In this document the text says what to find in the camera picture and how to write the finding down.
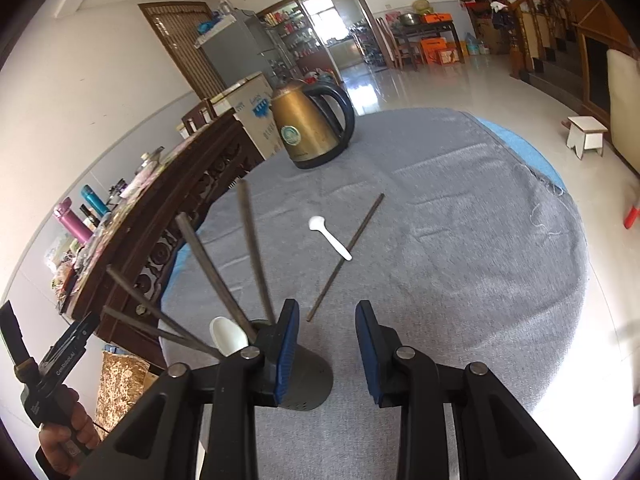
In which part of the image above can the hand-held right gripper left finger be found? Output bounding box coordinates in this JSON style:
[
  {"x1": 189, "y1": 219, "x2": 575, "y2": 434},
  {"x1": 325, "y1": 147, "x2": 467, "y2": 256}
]
[{"x1": 77, "y1": 298, "x2": 301, "y2": 480}]

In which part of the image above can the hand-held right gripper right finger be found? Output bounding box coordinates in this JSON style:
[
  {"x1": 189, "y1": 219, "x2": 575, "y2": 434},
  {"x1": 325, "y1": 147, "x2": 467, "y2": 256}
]
[{"x1": 355, "y1": 300, "x2": 581, "y2": 480}]

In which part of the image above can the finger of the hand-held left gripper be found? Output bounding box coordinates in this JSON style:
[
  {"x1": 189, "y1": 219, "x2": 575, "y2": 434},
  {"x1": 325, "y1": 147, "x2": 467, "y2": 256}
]
[
  {"x1": 60, "y1": 321, "x2": 99, "y2": 358},
  {"x1": 45, "y1": 311, "x2": 96, "y2": 356}
]

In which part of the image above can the dark perforated utensil holder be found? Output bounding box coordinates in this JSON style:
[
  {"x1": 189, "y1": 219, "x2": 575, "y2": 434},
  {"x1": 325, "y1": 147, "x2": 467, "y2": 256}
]
[{"x1": 250, "y1": 319, "x2": 335, "y2": 412}]

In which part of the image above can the white plastic spoon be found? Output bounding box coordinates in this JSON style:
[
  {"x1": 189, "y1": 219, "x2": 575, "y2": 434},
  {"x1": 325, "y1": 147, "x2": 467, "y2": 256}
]
[
  {"x1": 308, "y1": 216, "x2": 353, "y2": 262},
  {"x1": 209, "y1": 316, "x2": 250, "y2": 358}
]

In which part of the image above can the person's left hand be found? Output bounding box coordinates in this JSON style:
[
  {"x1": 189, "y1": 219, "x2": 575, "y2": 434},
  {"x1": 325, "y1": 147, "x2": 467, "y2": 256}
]
[{"x1": 36, "y1": 387, "x2": 101, "y2": 478}]

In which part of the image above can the golden printed sack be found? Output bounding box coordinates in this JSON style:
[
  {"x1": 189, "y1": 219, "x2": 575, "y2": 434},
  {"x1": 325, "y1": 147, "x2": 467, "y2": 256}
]
[{"x1": 95, "y1": 351, "x2": 151, "y2": 441}]

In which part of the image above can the pink water bottle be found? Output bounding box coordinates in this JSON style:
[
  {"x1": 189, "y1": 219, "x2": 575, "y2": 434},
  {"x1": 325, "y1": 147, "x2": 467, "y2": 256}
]
[{"x1": 54, "y1": 197, "x2": 93, "y2": 243}]

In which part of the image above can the teal water bottle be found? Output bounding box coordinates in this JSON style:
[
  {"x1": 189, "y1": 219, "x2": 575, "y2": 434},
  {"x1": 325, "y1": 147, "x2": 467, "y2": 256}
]
[{"x1": 81, "y1": 185, "x2": 112, "y2": 216}]

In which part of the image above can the grey tablecloth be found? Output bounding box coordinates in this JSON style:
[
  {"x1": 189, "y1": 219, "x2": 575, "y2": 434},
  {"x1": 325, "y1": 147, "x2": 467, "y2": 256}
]
[{"x1": 160, "y1": 107, "x2": 587, "y2": 480}]

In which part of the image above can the carved dark wooden sideboard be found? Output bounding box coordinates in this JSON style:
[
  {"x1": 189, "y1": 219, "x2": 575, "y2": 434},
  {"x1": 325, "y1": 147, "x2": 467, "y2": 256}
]
[{"x1": 60, "y1": 107, "x2": 266, "y2": 366}]

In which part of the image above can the golden electric kettle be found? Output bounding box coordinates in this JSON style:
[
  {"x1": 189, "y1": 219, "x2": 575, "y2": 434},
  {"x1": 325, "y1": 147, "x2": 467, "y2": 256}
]
[{"x1": 270, "y1": 80, "x2": 356, "y2": 170}]

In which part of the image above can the white printed box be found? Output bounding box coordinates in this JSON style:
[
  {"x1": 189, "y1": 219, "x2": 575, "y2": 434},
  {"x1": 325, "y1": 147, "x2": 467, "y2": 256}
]
[{"x1": 207, "y1": 72, "x2": 281, "y2": 158}]

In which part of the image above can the dark wooden chair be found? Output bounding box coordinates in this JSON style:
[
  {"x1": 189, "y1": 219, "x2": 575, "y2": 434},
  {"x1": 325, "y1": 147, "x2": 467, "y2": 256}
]
[{"x1": 181, "y1": 100, "x2": 213, "y2": 133}]

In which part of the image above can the blue table cover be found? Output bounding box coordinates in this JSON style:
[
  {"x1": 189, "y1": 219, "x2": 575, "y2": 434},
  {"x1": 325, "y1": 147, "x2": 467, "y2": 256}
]
[{"x1": 159, "y1": 115, "x2": 568, "y2": 341}]

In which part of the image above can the grey refrigerator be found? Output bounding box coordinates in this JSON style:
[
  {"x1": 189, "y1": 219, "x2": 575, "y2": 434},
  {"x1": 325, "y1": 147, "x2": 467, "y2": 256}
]
[{"x1": 195, "y1": 9, "x2": 296, "y2": 91}]

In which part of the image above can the brown wooden door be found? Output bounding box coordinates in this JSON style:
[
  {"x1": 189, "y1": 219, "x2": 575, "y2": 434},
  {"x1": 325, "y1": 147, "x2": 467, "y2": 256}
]
[{"x1": 138, "y1": 1, "x2": 228, "y2": 101}]

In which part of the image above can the large orange box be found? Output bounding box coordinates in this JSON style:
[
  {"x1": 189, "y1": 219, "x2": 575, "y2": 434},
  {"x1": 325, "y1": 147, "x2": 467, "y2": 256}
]
[{"x1": 420, "y1": 36, "x2": 463, "y2": 66}]

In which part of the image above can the small white wooden stool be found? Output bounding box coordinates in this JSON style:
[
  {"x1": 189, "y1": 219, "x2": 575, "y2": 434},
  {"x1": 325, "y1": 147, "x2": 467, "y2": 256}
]
[{"x1": 566, "y1": 116, "x2": 608, "y2": 160}]

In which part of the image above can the glass display shelf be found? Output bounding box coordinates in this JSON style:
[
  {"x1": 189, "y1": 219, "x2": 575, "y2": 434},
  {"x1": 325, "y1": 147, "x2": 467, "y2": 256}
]
[{"x1": 260, "y1": 6, "x2": 321, "y2": 68}]

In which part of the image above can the dark wooden side table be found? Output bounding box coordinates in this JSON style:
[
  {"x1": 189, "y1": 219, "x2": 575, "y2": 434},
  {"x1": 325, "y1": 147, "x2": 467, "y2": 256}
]
[{"x1": 387, "y1": 19, "x2": 466, "y2": 71}]

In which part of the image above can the cream sofa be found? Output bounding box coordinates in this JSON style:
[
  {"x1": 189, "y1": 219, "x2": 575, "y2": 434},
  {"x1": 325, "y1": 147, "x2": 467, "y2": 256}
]
[{"x1": 606, "y1": 47, "x2": 640, "y2": 176}]

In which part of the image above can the wooden staircase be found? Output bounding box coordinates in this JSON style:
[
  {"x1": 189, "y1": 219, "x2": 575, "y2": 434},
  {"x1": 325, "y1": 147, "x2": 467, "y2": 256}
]
[{"x1": 510, "y1": 0, "x2": 640, "y2": 121}]

